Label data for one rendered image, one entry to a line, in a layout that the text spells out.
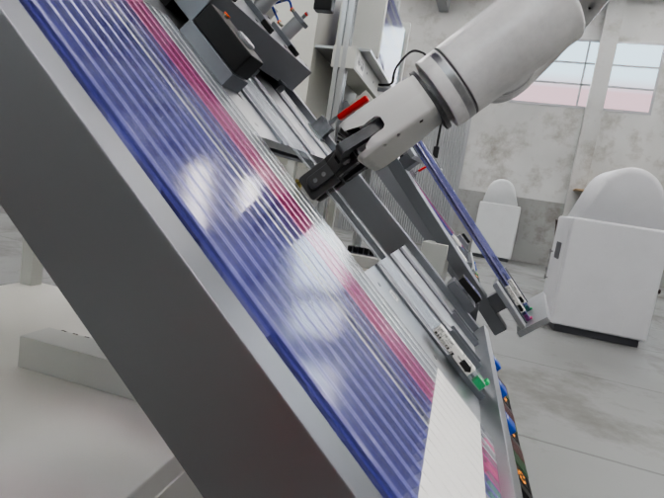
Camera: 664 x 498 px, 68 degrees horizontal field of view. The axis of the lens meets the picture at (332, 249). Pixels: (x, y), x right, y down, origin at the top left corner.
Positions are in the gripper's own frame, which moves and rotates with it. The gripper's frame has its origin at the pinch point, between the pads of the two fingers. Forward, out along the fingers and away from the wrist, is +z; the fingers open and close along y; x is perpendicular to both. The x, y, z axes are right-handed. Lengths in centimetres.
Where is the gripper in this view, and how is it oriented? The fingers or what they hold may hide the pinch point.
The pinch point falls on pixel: (322, 181)
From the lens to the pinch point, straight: 59.1
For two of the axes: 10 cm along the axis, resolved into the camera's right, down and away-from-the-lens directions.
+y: -2.8, 0.1, -9.6
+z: -7.9, 5.6, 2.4
